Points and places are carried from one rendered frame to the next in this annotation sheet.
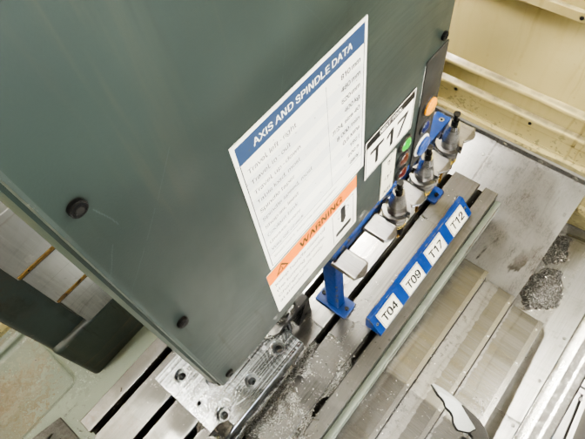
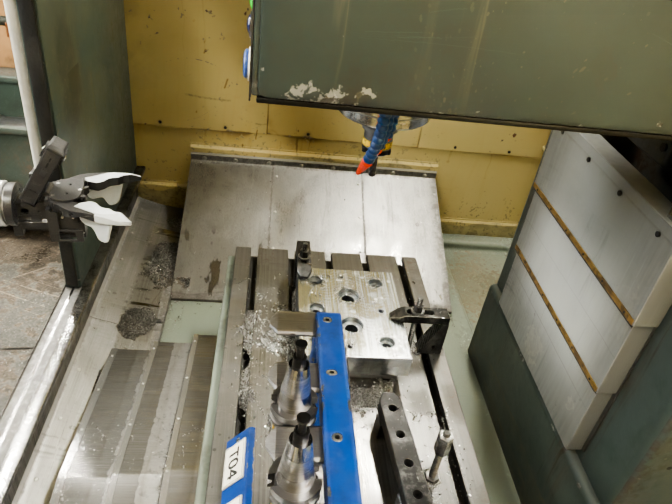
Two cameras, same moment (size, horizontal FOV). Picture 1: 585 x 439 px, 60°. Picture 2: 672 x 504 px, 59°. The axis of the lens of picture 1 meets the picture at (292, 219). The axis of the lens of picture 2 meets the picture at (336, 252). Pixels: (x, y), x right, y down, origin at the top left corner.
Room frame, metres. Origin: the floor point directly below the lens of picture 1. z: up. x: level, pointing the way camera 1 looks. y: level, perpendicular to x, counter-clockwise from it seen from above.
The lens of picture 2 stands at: (0.83, -0.66, 1.82)
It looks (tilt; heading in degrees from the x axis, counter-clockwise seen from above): 34 degrees down; 121
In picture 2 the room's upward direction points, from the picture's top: 9 degrees clockwise
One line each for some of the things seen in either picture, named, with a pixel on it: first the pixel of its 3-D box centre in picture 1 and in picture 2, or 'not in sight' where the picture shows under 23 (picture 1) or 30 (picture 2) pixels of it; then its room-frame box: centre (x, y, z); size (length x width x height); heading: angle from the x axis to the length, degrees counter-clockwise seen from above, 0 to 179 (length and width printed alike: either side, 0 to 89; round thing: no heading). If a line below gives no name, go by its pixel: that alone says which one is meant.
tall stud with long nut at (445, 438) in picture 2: not in sight; (439, 455); (0.68, 0.03, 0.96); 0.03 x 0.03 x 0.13
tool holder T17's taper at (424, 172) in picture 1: (425, 165); (298, 457); (0.61, -0.31, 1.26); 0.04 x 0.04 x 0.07
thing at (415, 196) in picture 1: (409, 194); (294, 443); (0.57, -0.27, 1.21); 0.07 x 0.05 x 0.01; 40
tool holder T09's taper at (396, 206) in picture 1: (397, 199); (296, 382); (0.54, -0.23, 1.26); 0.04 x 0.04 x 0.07
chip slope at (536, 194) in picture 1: (395, 210); not in sight; (0.79, -0.34, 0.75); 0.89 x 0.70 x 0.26; 40
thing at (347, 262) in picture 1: (352, 265); (292, 323); (0.43, -0.10, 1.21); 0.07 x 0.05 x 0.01; 40
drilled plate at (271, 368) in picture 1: (231, 363); (348, 317); (0.35, 0.22, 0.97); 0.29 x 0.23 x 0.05; 130
